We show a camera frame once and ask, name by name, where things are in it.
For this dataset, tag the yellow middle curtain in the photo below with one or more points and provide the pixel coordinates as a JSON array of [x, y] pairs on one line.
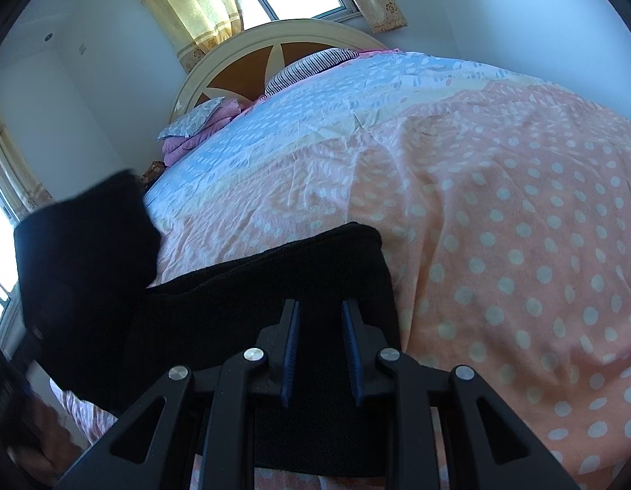
[[194, 27]]

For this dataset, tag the pink folded blanket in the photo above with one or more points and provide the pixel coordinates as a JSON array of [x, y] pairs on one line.
[[174, 148]]

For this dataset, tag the brown patterned bag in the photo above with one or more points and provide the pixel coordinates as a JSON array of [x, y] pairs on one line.
[[151, 175]]

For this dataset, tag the pink polka dot bedspread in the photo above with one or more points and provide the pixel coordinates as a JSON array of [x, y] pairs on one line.
[[504, 207]]

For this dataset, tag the grey patterned pillow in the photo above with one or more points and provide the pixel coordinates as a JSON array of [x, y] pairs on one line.
[[192, 122]]

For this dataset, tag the left window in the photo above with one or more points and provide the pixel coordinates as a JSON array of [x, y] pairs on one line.
[[8, 263]]

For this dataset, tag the cream wooden headboard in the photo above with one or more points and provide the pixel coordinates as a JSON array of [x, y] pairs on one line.
[[241, 66]]

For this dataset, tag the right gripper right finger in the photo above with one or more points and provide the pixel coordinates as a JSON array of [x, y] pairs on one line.
[[446, 429]]

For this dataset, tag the left window curtain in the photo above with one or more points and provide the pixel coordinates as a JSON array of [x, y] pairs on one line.
[[20, 190]]

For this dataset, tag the striped pillow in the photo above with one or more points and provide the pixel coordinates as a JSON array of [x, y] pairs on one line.
[[308, 66]]

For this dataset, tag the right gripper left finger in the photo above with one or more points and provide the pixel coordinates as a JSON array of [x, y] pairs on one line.
[[152, 445]]

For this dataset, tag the black pants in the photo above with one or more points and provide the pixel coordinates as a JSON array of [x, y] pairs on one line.
[[87, 271]]

